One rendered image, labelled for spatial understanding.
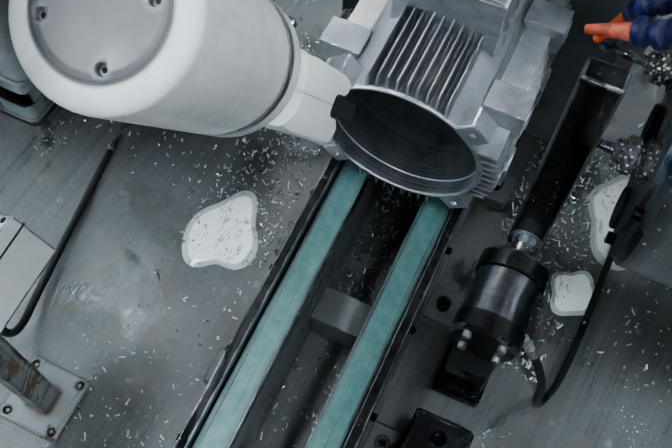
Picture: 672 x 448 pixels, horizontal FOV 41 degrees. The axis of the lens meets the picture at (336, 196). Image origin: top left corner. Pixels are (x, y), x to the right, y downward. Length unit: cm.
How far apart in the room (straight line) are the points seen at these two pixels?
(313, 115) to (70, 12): 20
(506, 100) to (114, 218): 48
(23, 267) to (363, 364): 31
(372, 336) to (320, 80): 37
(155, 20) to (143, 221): 69
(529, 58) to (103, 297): 51
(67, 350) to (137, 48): 67
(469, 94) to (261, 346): 30
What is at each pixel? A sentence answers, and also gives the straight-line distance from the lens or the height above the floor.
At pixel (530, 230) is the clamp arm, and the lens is 77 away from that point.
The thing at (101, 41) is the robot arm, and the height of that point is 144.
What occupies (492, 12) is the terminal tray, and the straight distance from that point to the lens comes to 75.
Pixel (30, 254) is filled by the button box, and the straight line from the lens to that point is 75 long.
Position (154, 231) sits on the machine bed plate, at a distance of 102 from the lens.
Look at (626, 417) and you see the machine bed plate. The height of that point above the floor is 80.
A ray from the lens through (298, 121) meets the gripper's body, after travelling 51.
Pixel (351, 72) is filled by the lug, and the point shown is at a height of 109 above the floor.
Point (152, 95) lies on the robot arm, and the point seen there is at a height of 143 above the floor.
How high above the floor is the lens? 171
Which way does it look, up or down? 63 degrees down
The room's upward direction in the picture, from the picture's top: 1 degrees clockwise
